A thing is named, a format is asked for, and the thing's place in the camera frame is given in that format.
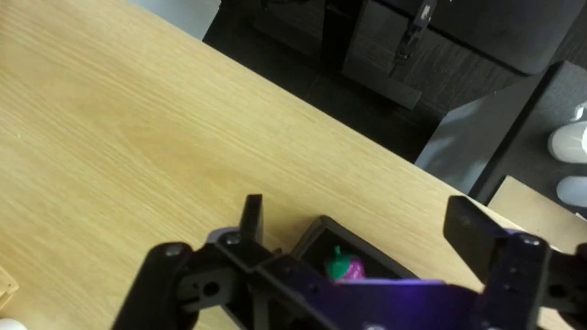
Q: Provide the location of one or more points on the white plastic bottle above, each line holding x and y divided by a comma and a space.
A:
569, 143

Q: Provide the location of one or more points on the black fabric box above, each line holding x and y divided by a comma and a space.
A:
325, 233

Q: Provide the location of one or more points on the white round container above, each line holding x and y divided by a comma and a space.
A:
572, 191

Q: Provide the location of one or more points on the purple toy grapes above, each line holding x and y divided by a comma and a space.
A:
343, 266

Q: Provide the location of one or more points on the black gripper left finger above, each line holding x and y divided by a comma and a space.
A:
246, 237

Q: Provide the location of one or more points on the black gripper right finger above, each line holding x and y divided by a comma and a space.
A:
479, 240

